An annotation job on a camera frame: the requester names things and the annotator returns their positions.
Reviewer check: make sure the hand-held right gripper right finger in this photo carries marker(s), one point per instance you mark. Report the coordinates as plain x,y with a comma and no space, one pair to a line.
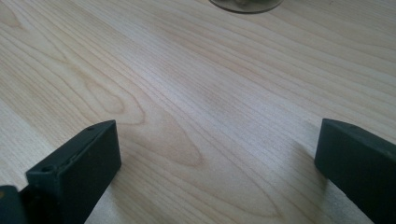
358,165

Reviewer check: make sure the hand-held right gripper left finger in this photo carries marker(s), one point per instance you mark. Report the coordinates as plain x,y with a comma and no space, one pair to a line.
77,174

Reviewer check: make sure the clear glass round base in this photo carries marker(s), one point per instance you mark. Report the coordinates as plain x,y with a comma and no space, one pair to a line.
246,5

